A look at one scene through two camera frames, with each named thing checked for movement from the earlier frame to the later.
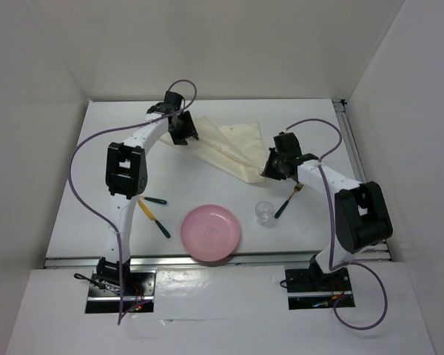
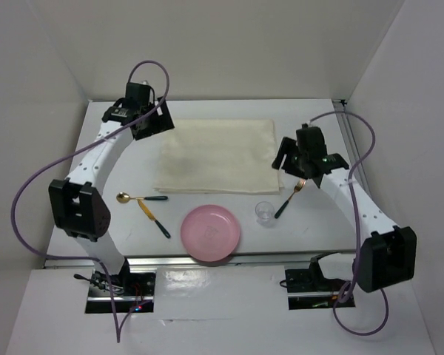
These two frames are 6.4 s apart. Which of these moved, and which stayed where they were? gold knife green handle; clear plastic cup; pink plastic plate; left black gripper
Moved: left black gripper
Stayed: pink plastic plate; gold knife green handle; clear plastic cup
